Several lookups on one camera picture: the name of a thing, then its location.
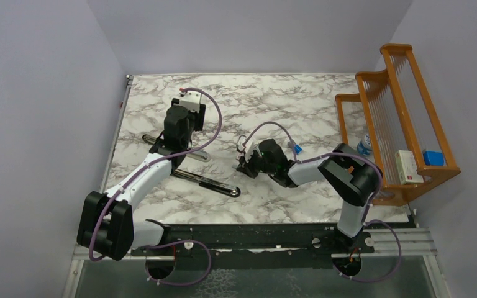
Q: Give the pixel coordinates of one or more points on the blue white bottle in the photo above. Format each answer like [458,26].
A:
[364,147]

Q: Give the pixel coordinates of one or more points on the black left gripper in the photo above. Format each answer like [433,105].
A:
[199,117]

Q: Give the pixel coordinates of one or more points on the long black silver stapler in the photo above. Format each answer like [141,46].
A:
[194,171]

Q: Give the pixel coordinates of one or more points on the blue small box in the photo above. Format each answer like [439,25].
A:
[433,158]

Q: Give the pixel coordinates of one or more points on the blue grey small cylinder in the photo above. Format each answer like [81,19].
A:
[295,147]

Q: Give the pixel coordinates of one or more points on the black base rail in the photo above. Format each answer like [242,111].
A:
[254,246]

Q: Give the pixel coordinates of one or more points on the wooden orange rack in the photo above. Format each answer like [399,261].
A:
[399,115]

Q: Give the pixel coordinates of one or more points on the white red box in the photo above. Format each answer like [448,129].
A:
[407,168]

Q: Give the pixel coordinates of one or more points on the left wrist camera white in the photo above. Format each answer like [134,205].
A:
[191,100]

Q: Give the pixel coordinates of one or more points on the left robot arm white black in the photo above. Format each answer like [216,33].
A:
[107,224]

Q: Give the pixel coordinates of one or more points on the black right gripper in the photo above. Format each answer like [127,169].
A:
[246,167]

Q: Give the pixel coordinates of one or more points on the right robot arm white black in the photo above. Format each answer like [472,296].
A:
[356,179]

